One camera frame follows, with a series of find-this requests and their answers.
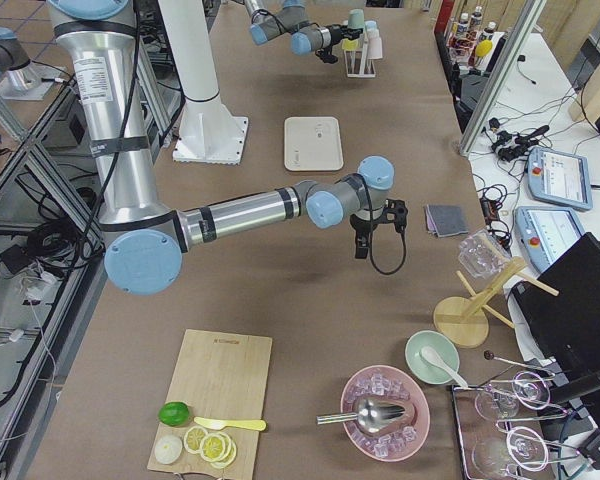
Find green bowl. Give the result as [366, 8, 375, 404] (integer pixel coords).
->
[404, 329, 460, 386]

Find grey folded cloth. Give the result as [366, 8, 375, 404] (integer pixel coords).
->
[424, 204, 469, 238]

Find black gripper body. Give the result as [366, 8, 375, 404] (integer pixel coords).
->
[349, 199, 408, 235]
[327, 24, 347, 48]

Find wooden cup tree stand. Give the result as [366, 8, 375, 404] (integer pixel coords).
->
[433, 257, 559, 348]

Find green cup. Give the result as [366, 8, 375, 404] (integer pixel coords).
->
[347, 8, 365, 30]

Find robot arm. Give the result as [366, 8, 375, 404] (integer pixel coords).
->
[242, 1, 365, 64]
[48, 1, 407, 295]

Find yellow cup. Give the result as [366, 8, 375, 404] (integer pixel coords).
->
[342, 39, 359, 52]

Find clear ice cubes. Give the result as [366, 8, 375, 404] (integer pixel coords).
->
[341, 367, 419, 461]

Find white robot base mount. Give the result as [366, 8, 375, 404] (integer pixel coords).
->
[159, 0, 249, 165]

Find lemon slices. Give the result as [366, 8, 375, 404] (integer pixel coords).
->
[182, 425, 237, 469]

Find metal ice scoop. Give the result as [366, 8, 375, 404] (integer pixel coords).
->
[316, 396, 407, 436]

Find wine glass rack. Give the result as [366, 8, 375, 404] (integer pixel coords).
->
[450, 367, 594, 479]

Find white ceramic spoon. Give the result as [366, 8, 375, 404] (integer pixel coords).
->
[420, 346, 469, 389]

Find black laptop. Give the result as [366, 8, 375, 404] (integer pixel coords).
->
[513, 232, 600, 374]

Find aluminium frame post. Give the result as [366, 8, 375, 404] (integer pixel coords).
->
[458, 0, 547, 158]

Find white wire cup rack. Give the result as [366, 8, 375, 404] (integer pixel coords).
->
[342, 28, 376, 78]

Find half white onion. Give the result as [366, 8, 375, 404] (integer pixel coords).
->
[154, 434, 183, 465]

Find teach pendant tablet near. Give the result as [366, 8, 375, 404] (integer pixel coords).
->
[514, 207, 585, 273]

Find clear glass mug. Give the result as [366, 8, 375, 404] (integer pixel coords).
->
[458, 229, 511, 278]

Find cream rabbit tray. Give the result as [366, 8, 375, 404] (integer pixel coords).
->
[284, 116, 344, 172]

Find pink cup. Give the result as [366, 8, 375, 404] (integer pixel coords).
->
[367, 37, 383, 60]

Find teach pendant tablet far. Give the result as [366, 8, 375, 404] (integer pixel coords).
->
[527, 146, 593, 211]

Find yellow plastic knife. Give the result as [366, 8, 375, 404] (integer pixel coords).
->
[193, 416, 267, 432]

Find green lime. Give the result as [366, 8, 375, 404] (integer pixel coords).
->
[158, 401, 191, 427]

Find pink bowl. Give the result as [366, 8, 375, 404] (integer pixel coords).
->
[340, 365, 430, 462]

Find teach pendant tablet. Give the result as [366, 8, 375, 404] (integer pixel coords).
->
[527, 146, 593, 211]
[514, 207, 585, 273]

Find yellow lemon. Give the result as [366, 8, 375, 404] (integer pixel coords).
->
[475, 39, 493, 65]

